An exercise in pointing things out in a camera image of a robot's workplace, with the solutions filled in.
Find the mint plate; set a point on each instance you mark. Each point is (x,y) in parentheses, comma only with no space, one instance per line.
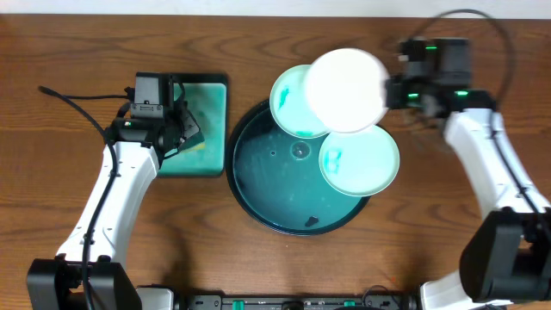
(289,107)
(359,164)

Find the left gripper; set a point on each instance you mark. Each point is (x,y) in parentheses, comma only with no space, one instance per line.
(182,130)

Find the rectangular green tray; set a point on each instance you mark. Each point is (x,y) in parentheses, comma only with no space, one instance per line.
(207,96)

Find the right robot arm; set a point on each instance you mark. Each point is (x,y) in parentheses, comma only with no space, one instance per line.
(507,260)

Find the green scrub sponge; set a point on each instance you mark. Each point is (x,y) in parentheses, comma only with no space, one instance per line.
(196,141)

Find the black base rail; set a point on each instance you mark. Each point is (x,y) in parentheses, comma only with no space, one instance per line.
(376,300)

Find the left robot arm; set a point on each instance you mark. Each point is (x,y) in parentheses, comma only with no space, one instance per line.
(88,271)

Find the white plate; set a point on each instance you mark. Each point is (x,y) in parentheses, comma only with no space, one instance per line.
(345,89)

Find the small black debris piece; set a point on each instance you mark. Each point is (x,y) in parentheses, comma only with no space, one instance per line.
(311,221)

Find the round dark teal tray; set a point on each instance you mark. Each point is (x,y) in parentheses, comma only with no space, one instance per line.
(276,179)

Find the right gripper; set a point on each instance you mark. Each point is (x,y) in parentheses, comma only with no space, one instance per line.
(391,89)

